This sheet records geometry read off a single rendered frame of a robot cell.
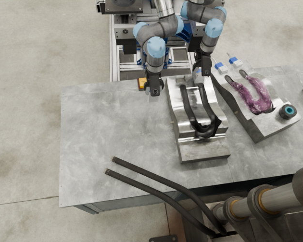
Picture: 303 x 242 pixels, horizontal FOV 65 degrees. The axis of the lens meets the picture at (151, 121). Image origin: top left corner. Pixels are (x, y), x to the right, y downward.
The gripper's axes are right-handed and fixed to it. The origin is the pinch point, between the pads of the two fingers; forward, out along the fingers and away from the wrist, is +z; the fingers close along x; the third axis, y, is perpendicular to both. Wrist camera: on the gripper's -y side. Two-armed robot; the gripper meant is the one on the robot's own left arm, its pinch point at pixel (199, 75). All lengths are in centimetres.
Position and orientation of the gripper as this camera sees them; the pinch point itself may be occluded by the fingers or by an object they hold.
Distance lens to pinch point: 142.9
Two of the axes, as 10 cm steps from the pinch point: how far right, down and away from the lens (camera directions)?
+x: -9.9, 1.1, -1.0
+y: -1.4, -8.9, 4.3
